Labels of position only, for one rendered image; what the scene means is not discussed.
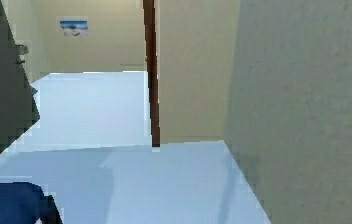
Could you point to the dark grey room door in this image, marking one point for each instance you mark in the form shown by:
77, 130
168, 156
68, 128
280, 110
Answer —
4, 80

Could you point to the blue rounded object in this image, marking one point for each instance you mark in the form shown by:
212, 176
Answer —
12, 205

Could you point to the blue framed wall picture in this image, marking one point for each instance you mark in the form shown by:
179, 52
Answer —
73, 26

